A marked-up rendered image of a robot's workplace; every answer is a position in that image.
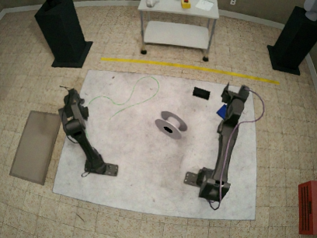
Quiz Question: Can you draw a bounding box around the blue notebook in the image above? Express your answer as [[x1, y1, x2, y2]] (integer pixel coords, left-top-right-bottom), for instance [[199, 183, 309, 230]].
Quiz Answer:
[[216, 104, 226, 120]]

